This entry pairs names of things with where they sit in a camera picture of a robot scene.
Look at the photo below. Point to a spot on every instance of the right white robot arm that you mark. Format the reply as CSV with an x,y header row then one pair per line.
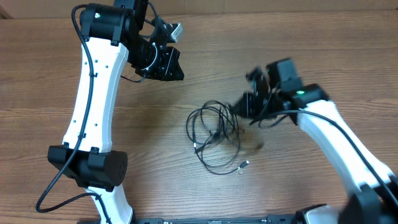
x,y
371,186

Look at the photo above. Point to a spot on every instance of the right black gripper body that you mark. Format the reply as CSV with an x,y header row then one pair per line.
x,y
265,104

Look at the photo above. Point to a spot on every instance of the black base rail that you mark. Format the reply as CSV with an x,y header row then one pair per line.
x,y
269,219

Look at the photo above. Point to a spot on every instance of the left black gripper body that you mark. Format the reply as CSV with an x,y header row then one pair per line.
x,y
151,62

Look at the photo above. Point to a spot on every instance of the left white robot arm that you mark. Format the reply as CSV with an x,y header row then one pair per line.
x,y
110,38

